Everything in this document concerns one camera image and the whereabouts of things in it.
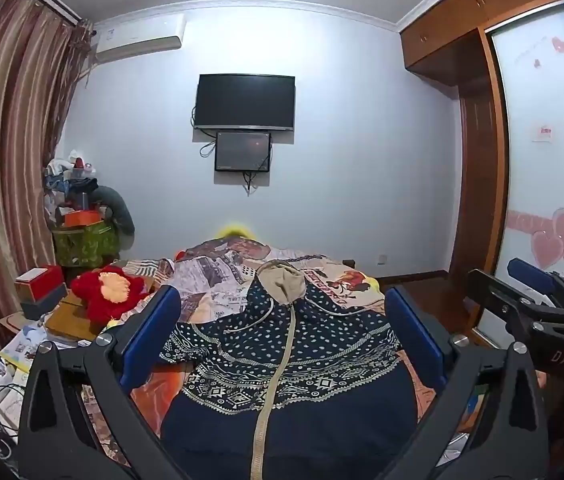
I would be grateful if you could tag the small black monitor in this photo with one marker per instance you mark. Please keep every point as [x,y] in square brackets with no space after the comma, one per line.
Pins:
[243,151]

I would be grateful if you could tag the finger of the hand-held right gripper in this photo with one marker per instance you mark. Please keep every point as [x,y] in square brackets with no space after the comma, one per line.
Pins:
[496,292]
[529,272]

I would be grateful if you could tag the black wall television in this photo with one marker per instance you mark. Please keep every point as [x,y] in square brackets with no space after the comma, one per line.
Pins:
[244,101]

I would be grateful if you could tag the pile of clothes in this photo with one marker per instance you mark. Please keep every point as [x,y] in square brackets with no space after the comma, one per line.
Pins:
[67,175]

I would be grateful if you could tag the printed blanket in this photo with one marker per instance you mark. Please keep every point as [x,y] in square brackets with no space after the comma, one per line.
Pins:
[212,280]

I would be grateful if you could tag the wooden board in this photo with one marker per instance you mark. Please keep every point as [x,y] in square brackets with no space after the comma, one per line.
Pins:
[69,317]

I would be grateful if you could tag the white air conditioner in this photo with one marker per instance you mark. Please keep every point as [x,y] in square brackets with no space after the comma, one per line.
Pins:
[137,37]

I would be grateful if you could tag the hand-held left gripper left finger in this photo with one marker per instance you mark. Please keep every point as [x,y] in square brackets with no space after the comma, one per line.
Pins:
[153,332]

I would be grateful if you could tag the wooden wardrobe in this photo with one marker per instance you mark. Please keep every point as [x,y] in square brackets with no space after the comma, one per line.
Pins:
[466,25]

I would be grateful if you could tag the striped brown curtain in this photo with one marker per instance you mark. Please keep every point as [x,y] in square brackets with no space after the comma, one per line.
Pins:
[12,135]

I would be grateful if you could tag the red plush toy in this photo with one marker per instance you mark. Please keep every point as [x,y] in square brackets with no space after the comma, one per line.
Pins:
[107,292]

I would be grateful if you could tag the stack of printed papers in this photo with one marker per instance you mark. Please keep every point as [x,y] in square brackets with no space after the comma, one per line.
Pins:
[24,347]

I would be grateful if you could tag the dark blue patterned hoodie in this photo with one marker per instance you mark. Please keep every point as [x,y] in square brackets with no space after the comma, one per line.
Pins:
[282,375]

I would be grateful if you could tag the white sliding wardrobe door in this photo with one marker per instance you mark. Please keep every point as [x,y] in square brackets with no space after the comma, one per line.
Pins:
[541,125]

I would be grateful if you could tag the green patterned box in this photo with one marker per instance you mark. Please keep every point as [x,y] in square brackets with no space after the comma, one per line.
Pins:
[87,245]

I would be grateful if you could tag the red box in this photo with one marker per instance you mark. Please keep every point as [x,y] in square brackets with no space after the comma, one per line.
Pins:
[42,280]

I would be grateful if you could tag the grey box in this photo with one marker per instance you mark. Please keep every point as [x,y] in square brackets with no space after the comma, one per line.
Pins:
[44,305]

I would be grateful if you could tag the orange box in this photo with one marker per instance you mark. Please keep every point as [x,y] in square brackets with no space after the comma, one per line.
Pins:
[81,218]

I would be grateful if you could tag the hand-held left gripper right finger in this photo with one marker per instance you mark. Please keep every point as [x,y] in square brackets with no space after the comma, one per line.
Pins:
[411,335]

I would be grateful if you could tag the white wall socket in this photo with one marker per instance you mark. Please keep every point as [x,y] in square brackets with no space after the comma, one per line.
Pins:
[383,260]

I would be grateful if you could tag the yellow plush toy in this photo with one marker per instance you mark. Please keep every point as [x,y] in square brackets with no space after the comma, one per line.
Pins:
[236,232]

